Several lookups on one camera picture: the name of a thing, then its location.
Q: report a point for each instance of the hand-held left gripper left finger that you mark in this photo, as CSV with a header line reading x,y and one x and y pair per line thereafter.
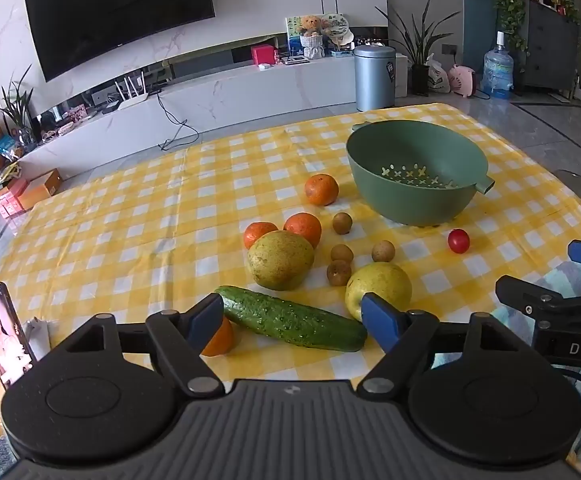
x,y
205,320

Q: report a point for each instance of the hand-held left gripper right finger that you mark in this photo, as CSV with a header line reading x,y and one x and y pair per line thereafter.
x,y
378,320

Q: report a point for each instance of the orange mandarin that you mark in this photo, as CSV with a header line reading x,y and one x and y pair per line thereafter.
x,y
303,227
322,189
256,232
219,342

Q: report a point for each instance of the yellow pear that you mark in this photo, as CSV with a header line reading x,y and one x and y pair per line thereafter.
x,y
385,282

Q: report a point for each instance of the brown longan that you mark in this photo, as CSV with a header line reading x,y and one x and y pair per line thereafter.
x,y
342,223
342,253
339,272
383,251

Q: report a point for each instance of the green cucumber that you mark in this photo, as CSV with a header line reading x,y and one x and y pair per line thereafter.
x,y
290,320

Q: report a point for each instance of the red cherry tomato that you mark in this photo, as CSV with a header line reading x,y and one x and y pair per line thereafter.
x,y
459,240

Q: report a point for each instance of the large green-brown pear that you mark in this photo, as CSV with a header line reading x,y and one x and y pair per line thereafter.
x,y
280,260

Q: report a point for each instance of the green colander bowl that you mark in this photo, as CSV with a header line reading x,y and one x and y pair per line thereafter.
x,y
370,180

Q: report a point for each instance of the person's teal patterned clothing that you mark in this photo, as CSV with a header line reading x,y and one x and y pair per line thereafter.
x,y
580,280

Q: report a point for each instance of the transparent chair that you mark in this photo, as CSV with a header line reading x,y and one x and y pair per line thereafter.
x,y
575,187

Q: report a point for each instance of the yellow checked tablecloth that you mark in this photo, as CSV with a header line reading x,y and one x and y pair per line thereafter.
x,y
120,220

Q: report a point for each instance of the white phone stand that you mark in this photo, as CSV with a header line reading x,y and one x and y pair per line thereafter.
x,y
38,332

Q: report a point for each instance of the grey drawer cabinet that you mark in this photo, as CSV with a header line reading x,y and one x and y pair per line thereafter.
x,y
550,55

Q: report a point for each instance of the blue water jug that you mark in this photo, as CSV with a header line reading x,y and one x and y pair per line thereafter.
x,y
497,67

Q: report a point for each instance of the orange cardboard box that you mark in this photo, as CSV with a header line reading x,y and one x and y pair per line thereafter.
x,y
40,189

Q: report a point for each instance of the pink fan heater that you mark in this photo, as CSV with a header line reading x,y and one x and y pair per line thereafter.
x,y
461,80

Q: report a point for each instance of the white marble tv console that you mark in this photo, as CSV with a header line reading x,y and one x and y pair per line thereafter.
x,y
250,95

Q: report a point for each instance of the white plastic bag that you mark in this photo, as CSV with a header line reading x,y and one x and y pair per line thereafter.
x,y
438,75

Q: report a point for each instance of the pink boxes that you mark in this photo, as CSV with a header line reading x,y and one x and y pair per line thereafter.
x,y
3,202

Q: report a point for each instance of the white router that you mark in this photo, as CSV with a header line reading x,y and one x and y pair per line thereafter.
x,y
133,95

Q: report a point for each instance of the blue-grey metal trash can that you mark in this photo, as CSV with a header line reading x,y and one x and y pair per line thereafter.
x,y
375,77

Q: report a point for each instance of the stack of papers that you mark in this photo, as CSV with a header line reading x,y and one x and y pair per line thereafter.
x,y
0,175

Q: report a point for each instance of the blue snack bag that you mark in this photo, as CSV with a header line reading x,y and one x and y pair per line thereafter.
x,y
5,146

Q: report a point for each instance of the long-leaf potted plant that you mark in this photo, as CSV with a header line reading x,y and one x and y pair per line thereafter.
x,y
420,40

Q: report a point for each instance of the red box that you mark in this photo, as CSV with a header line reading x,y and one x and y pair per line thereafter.
x,y
263,54

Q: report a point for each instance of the small kitchen scale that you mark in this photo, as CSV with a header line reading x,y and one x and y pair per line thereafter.
x,y
294,60

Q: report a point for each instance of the white knitted pot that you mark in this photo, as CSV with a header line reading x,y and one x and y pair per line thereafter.
x,y
313,49

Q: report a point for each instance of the potted plant in glass vase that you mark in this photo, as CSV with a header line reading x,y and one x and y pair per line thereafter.
x,y
18,105

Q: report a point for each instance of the brown teddy bear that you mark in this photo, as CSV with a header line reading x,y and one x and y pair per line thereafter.
x,y
312,25

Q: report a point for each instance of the black curved television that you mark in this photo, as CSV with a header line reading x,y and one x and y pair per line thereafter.
x,y
120,10

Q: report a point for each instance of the wall power socket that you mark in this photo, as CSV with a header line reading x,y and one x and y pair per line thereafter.
x,y
449,49

